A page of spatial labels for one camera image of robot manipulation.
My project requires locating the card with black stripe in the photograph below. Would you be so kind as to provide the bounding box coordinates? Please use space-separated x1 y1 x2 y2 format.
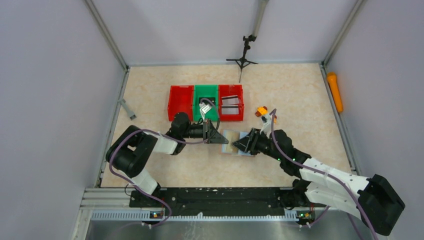
220 95 240 106

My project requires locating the white card in bin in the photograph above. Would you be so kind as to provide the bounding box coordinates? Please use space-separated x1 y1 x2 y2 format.
221 106 239 115

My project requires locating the red plastic bin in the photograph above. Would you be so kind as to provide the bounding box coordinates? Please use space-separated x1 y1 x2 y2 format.
167 85 195 122
218 84 245 122

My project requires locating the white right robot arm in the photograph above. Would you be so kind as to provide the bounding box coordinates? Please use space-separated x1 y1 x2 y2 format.
232 128 406 236

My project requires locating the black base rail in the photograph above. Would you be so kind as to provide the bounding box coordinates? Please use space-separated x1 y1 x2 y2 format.
129 186 327 209

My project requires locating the orange flashlight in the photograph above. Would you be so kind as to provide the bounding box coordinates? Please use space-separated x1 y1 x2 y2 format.
326 72 344 113

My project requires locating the grey small tool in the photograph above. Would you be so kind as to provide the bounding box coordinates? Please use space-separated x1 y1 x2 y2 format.
118 98 137 120

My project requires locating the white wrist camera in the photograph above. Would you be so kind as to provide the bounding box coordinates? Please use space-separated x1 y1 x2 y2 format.
260 113 273 134
199 102 212 116

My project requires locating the black card in green bin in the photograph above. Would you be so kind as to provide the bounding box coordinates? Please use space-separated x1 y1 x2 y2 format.
198 97 216 105

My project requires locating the black camera tripod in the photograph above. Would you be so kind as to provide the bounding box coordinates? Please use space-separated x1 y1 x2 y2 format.
226 34 258 83

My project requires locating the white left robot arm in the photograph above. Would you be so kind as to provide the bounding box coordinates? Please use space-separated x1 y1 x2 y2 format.
105 112 229 207

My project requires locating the right red plastic bin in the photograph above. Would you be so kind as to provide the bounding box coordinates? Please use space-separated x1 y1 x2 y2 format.
218 84 245 122

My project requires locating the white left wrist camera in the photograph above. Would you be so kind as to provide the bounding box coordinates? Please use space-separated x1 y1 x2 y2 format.
199 102 212 116

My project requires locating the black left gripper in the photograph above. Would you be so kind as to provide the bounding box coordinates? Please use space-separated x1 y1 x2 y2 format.
182 118 228 144

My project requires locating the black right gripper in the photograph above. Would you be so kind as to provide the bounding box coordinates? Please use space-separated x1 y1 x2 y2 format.
232 127 284 162

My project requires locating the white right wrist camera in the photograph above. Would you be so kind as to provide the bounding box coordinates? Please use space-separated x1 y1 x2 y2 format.
260 113 273 134

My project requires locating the left red plastic bin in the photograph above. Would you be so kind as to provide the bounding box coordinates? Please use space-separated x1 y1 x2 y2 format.
167 85 195 122

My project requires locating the green plastic bin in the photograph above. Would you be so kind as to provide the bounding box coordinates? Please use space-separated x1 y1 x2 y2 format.
192 84 219 122

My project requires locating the yellow toy brick car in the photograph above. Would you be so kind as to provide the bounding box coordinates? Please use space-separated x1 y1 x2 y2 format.
255 106 277 124

